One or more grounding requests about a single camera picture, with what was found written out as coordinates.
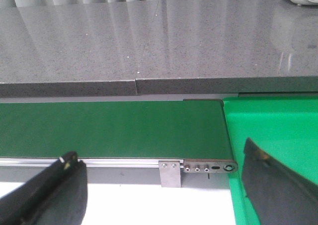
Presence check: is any steel conveyor support bracket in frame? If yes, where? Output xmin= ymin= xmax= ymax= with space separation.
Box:
xmin=159 ymin=160 xmax=181 ymax=188

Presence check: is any aluminium conveyor side rail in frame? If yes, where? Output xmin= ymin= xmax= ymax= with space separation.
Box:
xmin=0 ymin=157 xmax=185 ymax=168

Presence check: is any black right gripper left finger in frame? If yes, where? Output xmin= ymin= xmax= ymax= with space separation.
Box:
xmin=0 ymin=151 xmax=88 ymax=225

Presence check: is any green conveyor belt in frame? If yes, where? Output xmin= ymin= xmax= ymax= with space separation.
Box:
xmin=0 ymin=100 xmax=233 ymax=159

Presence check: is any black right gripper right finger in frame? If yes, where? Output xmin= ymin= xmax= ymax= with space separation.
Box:
xmin=242 ymin=138 xmax=318 ymax=225

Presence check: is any grey stone counter slab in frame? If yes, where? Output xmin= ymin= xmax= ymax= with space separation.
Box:
xmin=0 ymin=0 xmax=318 ymax=97

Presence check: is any steel conveyor end plate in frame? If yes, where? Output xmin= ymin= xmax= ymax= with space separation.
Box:
xmin=183 ymin=159 xmax=239 ymax=173

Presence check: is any green plastic bin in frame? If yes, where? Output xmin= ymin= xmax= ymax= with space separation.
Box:
xmin=223 ymin=96 xmax=318 ymax=225

